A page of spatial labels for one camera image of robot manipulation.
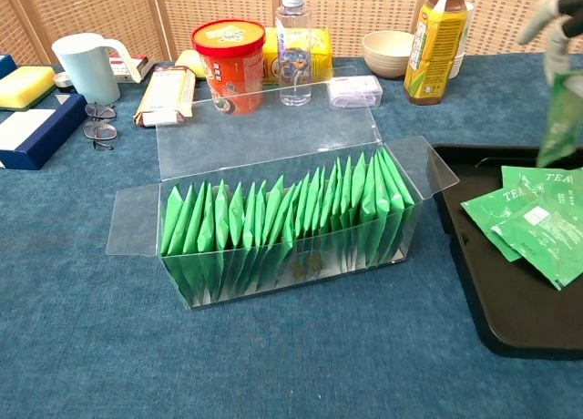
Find pale blue white pitcher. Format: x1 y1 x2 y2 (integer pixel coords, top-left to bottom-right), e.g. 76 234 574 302
51 32 143 107

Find teal blue tablecloth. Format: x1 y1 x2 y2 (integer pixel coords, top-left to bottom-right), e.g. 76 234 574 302
0 52 583 419

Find red instant noodle cup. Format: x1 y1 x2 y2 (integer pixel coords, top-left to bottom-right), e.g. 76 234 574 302
191 18 267 117

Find cream brown biscuit pack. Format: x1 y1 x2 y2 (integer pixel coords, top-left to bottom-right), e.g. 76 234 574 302
133 65 197 128

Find yellow sponge green base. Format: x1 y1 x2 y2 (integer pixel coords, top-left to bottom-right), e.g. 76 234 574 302
0 66 56 112

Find small silver lidded jar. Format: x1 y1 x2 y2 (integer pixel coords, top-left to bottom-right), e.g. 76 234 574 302
53 71 74 95

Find navy blue gift box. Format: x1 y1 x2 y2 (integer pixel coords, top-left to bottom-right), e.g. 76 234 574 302
0 93 87 171

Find beige bowl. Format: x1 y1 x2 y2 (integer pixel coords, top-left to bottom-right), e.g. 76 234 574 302
362 30 415 79

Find clear plastic tea box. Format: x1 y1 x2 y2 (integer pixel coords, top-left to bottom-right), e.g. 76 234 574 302
106 66 460 311

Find small clear plastic case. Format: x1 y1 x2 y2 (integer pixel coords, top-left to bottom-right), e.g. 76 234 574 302
326 75 384 110

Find clear water bottle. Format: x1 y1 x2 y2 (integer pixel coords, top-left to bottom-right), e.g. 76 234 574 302
274 0 313 107

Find yellow label tea bottle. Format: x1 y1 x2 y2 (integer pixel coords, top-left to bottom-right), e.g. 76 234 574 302
403 0 469 106

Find yellow snack pack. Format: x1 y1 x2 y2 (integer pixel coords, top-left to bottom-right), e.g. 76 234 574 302
261 26 333 86

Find wicker folding screen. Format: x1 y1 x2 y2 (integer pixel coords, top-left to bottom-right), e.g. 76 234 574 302
0 0 583 67

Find thin frame eyeglasses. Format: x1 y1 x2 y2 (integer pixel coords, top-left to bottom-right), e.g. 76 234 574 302
83 102 119 151

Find black plastic tray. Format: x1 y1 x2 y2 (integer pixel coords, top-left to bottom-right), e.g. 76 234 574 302
430 143 583 361

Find white red card box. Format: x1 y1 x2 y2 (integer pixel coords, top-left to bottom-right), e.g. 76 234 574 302
108 52 155 84

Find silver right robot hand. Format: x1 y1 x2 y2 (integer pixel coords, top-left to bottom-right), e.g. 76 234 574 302
517 0 583 86

